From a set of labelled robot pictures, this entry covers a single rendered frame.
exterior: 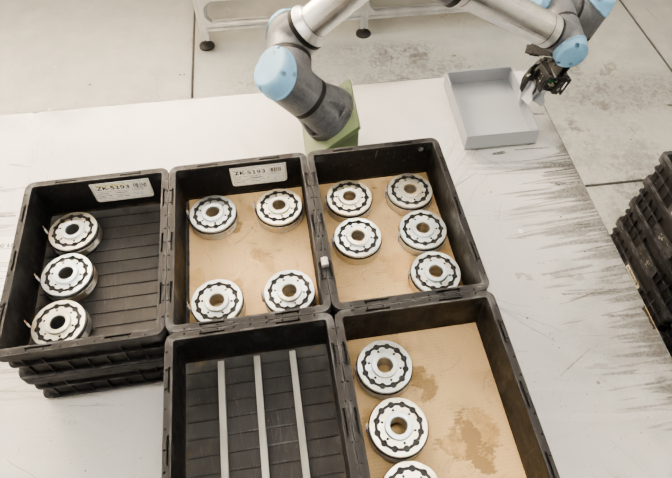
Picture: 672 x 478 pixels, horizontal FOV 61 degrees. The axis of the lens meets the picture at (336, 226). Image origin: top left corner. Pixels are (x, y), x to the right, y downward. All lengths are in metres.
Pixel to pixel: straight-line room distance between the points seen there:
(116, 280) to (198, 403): 0.33
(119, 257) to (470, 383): 0.77
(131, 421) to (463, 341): 0.68
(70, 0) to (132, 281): 2.70
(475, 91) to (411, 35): 1.47
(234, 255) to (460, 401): 0.55
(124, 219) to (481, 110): 1.03
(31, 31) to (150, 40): 0.66
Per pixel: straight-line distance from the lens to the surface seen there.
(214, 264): 1.23
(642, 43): 3.53
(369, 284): 1.18
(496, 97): 1.78
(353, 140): 1.46
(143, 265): 1.27
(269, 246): 1.24
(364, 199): 1.26
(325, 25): 1.44
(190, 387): 1.12
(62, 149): 1.76
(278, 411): 1.08
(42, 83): 3.23
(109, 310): 1.24
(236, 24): 3.08
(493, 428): 1.10
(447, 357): 1.13
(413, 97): 1.76
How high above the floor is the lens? 1.85
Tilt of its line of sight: 54 degrees down
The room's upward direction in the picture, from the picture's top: straight up
